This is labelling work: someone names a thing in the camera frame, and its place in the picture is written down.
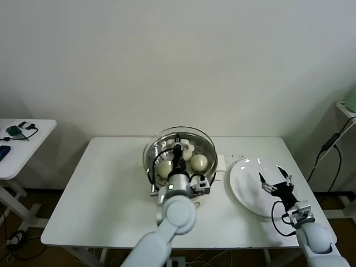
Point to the grey power strip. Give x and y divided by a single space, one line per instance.
179 262

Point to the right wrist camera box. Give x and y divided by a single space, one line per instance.
301 210

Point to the white round plate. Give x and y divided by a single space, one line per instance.
244 183

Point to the green electronic device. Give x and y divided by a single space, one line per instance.
13 130

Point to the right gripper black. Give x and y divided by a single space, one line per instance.
285 192

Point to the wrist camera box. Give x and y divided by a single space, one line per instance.
301 210
201 185

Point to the small black grey device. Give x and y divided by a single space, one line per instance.
23 124

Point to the pale green appliance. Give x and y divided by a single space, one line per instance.
351 100

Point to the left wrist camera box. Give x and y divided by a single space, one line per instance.
201 185

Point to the blue object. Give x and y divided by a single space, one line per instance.
4 152

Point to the white side table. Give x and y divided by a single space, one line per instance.
27 150

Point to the stainless steel steamer basket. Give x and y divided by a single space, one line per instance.
221 162

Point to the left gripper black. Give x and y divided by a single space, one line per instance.
178 162

